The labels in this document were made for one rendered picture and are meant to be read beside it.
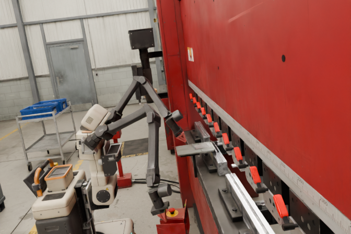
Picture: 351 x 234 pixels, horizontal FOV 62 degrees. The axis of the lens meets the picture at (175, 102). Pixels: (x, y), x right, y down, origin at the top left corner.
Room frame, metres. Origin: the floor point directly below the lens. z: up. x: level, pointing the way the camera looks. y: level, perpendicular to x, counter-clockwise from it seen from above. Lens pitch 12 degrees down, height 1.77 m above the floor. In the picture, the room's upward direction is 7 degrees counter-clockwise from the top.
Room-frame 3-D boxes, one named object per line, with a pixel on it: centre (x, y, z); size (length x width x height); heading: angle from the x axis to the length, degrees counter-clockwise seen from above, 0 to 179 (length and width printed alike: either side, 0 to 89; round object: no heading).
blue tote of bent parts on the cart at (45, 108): (4.78, 2.25, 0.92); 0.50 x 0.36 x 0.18; 92
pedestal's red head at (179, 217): (1.53, 0.10, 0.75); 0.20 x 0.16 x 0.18; 172
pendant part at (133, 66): (3.20, 0.37, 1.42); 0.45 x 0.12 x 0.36; 8
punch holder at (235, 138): (1.27, -0.29, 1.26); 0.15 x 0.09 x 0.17; 4
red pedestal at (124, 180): (3.63, 0.83, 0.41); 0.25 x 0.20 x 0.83; 94
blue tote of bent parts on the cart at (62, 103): (5.20, 2.25, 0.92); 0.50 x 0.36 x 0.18; 92
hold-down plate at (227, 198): (1.43, -0.22, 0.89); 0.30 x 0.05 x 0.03; 4
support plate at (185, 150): (2.03, -0.10, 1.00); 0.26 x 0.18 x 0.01; 94
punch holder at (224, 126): (1.47, -0.28, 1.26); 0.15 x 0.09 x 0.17; 4
